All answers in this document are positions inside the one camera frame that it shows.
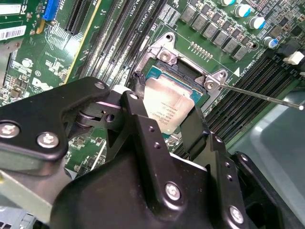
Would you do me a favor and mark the metal locking lever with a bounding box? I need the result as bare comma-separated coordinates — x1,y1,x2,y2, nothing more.
218,83,305,111

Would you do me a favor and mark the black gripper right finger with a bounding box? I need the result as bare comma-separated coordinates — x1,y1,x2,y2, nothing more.
180,106,286,229

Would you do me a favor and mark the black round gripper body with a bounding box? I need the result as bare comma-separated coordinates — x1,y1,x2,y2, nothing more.
49,152,229,229

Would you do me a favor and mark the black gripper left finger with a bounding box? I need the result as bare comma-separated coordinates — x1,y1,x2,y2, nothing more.
0,71,187,212

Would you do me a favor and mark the silver CPU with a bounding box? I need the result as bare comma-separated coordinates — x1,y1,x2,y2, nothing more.
142,66,203,134

